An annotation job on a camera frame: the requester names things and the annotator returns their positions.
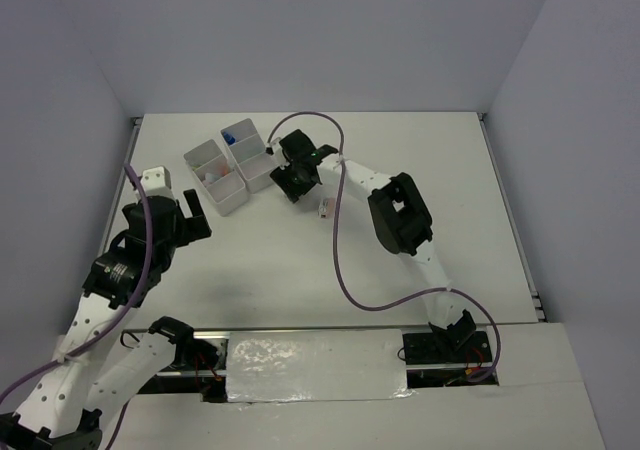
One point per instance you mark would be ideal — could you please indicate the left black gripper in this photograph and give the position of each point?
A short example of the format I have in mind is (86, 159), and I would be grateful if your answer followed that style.
(195, 227)

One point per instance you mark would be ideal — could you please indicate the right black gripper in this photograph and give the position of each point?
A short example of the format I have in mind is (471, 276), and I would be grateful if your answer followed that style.
(282, 178)

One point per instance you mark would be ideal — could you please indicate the light blue highlighter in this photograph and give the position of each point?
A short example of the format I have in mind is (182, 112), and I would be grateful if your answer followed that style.
(212, 176)

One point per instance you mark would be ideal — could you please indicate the pink white mini stapler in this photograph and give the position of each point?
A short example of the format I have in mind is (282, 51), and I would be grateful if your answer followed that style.
(326, 208)

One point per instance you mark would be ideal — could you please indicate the clear bottle blue cap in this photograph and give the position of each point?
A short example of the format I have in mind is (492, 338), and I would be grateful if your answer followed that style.
(228, 138)

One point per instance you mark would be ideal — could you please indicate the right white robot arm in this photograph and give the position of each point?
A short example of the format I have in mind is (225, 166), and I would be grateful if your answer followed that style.
(401, 220)

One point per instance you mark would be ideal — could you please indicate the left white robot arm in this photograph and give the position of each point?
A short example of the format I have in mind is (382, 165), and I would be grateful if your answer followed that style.
(75, 395)

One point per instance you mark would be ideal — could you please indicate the left white divided container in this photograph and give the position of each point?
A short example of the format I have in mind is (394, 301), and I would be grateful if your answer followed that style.
(222, 184)

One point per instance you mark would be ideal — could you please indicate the white divided container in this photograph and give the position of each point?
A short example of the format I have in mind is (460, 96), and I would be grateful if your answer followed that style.
(248, 156)
(222, 184)

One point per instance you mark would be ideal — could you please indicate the right white divided container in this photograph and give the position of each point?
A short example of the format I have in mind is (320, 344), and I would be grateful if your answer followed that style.
(248, 156)

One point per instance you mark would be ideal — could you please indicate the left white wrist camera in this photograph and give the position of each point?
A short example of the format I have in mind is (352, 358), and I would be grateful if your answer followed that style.
(156, 182)

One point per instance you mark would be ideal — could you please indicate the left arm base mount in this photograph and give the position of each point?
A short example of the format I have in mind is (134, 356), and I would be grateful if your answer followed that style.
(199, 366)

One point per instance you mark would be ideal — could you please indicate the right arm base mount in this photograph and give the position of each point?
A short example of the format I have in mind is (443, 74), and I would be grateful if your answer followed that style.
(455, 356)

